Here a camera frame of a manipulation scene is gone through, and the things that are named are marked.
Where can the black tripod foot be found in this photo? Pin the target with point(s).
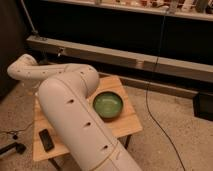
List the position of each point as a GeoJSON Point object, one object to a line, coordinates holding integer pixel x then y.
{"type": "Point", "coordinates": [19, 147]}

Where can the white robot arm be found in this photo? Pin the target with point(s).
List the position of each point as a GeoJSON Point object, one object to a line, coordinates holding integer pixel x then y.
{"type": "Point", "coordinates": [62, 95]}

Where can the long wooden beam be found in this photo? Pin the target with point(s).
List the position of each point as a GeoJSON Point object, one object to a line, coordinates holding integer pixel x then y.
{"type": "Point", "coordinates": [185, 69]}

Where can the wooden side table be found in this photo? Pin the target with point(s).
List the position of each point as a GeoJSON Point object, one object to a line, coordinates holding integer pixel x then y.
{"type": "Point", "coordinates": [124, 125]}

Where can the green ceramic bowl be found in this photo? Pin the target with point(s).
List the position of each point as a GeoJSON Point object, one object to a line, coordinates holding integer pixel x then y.
{"type": "Point", "coordinates": [108, 105]}

